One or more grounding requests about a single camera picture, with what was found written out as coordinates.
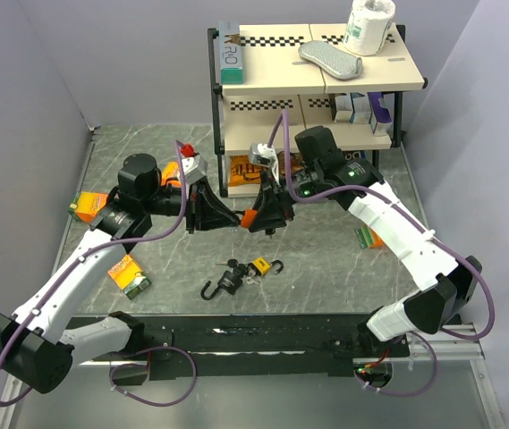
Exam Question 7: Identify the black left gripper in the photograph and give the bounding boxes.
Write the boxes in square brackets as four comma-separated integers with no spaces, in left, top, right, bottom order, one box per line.
[146,176,241,235]

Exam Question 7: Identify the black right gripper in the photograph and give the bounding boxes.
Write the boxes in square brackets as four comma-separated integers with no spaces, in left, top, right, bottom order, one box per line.
[244,165,321,233]

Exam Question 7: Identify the orange padlock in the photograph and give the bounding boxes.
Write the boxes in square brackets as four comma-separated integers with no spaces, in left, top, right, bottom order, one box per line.
[233,209,258,229]

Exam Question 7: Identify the yellow padlock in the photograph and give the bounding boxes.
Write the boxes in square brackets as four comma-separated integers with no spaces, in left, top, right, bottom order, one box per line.
[248,257,284,277]

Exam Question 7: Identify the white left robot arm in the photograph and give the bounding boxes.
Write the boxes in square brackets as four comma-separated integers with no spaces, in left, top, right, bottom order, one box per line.
[0,153,240,393]

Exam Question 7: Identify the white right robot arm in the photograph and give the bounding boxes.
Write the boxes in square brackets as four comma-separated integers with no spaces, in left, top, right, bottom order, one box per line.
[248,126,486,357]

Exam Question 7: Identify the orange box by right arm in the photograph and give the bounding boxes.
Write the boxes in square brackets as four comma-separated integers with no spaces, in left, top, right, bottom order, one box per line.
[354,225,384,248]

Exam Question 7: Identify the black key bunch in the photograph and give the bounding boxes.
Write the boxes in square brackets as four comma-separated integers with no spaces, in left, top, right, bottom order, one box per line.
[217,259,259,290]

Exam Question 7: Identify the kettle chips bag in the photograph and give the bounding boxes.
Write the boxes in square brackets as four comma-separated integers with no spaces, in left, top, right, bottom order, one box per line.
[227,152,302,198]

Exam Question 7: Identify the orange green snack box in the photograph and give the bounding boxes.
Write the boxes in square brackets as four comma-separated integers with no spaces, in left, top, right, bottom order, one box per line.
[159,161,181,188]

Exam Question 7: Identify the black padlock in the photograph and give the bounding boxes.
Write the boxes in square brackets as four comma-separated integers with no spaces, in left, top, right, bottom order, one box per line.
[200,268,243,300]

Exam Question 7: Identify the blue doritos bag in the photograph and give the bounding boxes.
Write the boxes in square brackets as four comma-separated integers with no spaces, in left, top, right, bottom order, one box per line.
[340,150,367,162]

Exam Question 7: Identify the orange snack box front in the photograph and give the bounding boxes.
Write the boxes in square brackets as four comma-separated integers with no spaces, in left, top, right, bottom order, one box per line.
[107,255,152,300]

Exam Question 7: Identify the white small carton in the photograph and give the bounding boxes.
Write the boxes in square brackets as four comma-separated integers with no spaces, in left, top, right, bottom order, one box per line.
[332,94,353,122]

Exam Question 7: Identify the orange green striped box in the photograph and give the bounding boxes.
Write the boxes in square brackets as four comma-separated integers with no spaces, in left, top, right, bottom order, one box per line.
[68,191,107,223]

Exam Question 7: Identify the white blue carton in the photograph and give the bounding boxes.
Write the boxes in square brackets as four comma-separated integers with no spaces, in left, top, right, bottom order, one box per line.
[351,93,371,124]

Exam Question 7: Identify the beige two-tier shelf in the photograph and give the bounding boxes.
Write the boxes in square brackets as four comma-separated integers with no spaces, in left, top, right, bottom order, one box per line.
[208,24,428,198]

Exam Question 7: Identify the purple white carton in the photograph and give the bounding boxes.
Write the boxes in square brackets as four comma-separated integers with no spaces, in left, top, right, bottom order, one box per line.
[368,92,393,137]

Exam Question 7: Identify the teal rio box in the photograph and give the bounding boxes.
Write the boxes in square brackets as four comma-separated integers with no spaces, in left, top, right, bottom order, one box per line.
[218,21,245,85]

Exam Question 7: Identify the grey sponge pouch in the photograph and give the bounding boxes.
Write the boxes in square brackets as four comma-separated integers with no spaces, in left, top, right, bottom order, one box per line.
[298,40,363,81]

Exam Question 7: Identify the white toilet paper roll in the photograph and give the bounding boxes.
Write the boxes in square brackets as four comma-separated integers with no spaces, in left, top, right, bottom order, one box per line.
[343,0,395,56]

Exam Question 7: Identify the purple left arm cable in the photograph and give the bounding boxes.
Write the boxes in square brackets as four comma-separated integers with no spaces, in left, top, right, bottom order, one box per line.
[0,139,192,408]

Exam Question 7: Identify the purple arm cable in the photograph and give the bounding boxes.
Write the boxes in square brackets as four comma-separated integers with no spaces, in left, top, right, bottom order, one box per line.
[266,108,496,344]
[0,139,192,408]

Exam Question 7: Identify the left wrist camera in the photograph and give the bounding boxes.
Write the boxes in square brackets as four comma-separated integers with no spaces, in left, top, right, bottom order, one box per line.
[179,143,208,185]

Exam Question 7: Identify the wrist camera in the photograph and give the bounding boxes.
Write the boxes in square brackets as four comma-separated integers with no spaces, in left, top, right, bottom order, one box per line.
[179,143,208,185]
[248,143,280,183]

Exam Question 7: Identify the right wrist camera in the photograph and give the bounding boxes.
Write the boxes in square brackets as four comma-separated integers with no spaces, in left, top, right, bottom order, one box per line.
[248,143,280,183]

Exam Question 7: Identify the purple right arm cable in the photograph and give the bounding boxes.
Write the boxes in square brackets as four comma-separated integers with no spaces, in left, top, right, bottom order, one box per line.
[266,108,496,344]

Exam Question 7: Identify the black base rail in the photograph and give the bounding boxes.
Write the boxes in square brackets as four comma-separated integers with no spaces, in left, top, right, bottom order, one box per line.
[88,312,429,382]

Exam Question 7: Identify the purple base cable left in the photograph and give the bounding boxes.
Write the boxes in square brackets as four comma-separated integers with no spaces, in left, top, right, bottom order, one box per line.
[108,342,199,408]

